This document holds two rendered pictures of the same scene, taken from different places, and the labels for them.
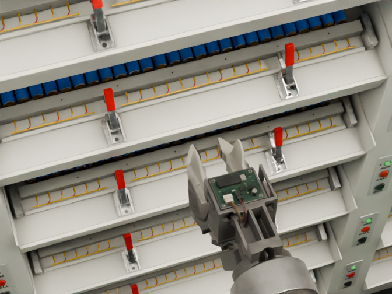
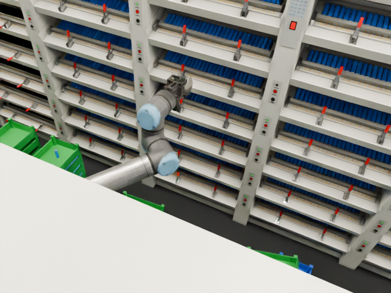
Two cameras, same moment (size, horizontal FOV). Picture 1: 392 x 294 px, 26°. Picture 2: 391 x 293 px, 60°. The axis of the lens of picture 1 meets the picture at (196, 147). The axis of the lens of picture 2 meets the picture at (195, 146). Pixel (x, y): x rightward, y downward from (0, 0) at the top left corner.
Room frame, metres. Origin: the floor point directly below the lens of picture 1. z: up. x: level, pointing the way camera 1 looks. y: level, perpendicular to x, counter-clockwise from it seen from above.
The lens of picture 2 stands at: (-0.36, -0.89, 1.92)
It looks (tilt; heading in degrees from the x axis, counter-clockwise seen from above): 44 degrees down; 39
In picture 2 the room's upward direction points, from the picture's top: 5 degrees clockwise
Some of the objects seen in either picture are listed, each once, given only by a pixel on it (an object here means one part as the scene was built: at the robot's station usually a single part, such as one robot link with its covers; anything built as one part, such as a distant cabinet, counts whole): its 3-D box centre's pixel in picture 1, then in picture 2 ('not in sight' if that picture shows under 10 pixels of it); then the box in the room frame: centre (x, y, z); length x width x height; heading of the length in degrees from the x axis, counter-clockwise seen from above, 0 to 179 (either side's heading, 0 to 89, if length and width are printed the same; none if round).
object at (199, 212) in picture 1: (209, 206); not in sight; (0.53, -0.02, 1.06); 0.09 x 0.05 x 0.02; 25
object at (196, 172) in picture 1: (198, 167); not in sight; (0.58, 0.00, 1.08); 0.09 x 0.03 x 0.06; 25
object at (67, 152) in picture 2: not in sight; (51, 158); (0.17, 0.67, 0.36); 0.30 x 0.20 x 0.08; 21
